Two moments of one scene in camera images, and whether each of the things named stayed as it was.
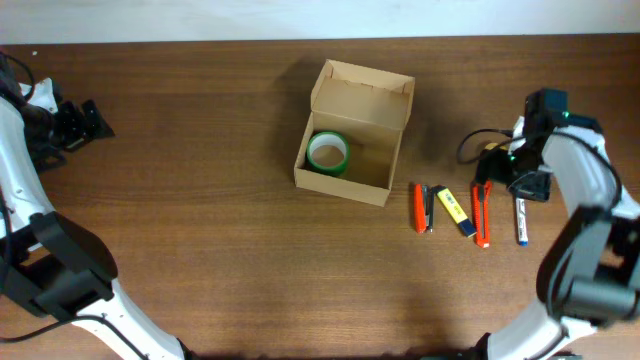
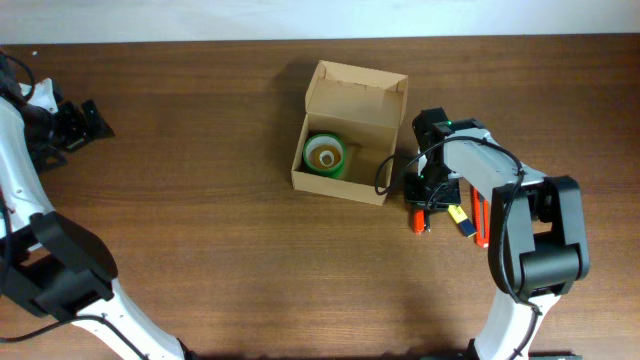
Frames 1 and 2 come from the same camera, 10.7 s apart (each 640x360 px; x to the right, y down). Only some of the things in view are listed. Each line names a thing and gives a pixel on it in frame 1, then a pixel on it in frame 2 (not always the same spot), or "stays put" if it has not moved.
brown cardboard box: [351, 144] stays put
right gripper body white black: [521, 171] -> [433, 188]
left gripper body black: [68, 129] stays put
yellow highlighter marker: [465, 223] stays put
